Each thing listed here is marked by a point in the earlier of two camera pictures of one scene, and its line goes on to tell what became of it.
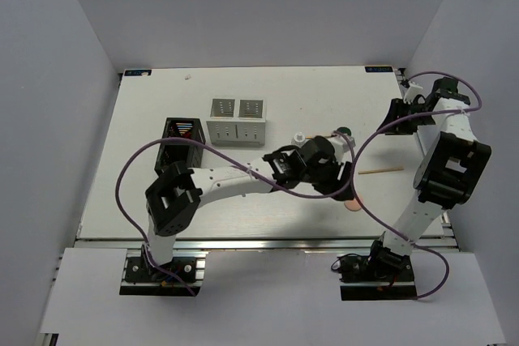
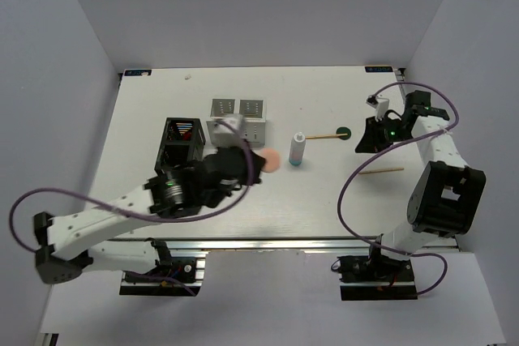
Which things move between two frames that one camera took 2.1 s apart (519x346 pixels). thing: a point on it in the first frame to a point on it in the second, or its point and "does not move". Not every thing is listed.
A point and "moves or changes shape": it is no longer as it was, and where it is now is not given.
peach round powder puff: [352, 205] moves or changes shape
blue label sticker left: [132, 73] does not move
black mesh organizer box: [173, 151] does not move
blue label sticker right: [379, 69] does not move
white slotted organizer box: [236, 121] does not move
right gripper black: [396, 108] to [371, 141]
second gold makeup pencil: [380, 170] does not move
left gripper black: [333, 184] to [259, 162]
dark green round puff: [344, 130] does not move
